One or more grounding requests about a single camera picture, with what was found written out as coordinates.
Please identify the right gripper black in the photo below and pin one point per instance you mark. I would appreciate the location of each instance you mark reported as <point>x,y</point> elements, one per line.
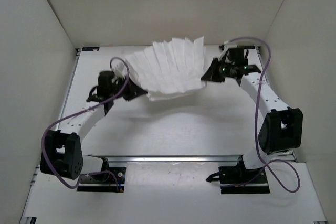
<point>210,75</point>

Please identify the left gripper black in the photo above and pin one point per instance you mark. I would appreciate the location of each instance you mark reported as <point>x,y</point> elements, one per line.
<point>134,91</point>

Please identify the white pleated skirt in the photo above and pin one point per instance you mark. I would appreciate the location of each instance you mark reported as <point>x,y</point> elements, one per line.
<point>169,69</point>

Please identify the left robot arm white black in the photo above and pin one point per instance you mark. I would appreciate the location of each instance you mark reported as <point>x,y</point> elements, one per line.
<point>62,153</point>

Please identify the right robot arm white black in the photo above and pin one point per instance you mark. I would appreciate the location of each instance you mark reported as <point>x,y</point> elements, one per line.
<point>281,129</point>

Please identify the right blue corner label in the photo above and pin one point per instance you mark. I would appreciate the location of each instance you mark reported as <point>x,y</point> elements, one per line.
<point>249,47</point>

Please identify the blue corner label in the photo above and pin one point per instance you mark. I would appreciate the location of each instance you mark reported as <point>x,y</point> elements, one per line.
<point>249,47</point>
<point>90,49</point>

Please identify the left blue corner label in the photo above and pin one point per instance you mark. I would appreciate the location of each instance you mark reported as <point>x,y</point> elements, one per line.
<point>90,49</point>

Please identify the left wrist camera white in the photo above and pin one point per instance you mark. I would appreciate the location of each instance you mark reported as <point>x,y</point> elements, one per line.
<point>120,69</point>

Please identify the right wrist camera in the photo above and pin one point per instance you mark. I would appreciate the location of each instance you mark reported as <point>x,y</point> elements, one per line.
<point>224,48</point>

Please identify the aluminium front table rail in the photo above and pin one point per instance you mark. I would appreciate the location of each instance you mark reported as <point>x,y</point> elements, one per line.
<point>173,159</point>

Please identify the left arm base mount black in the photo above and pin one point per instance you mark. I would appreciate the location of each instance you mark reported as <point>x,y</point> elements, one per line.
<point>105,183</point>

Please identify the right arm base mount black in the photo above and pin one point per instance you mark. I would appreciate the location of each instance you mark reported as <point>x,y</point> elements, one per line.
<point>238,179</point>

